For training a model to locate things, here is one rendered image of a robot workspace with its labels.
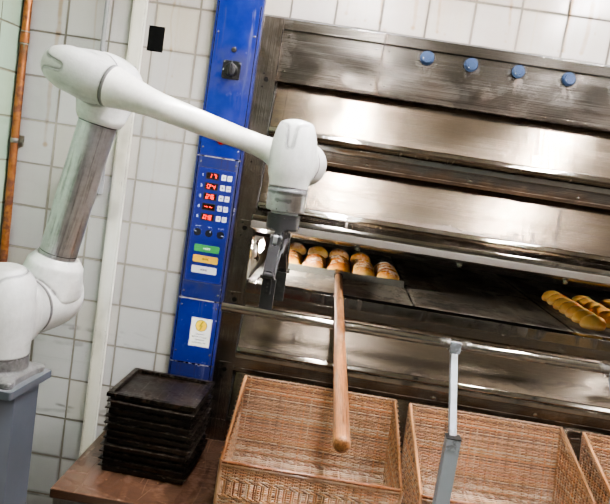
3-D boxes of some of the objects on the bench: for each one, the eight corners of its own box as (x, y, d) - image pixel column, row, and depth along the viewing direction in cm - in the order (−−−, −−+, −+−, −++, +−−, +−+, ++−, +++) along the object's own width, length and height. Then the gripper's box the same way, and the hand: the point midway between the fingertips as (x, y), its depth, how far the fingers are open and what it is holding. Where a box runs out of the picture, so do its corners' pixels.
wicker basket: (393, 473, 258) (406, 400, 255) (548, 498, 257) (564, 425, 254) (408, 545, 210) (425, 456, 206) (599, 575, 209) (619, 487, 206)
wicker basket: (232, 445, 261) (243, 372, 257) (385, 470, 260) (398, 397, 256) (209, 509, 213) (222, 420, 209) (397, 540, 211) (413, 452, 208)
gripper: (278, 209, 177) (266, 294, 179) (256, 211, 152) (242, 310, 154) (308, 213, 176) (295, 299, 178) (291, 217, 151) (276, 316, 153)
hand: (271, 299), depth 166 cm, fingers open, 13 cm apart
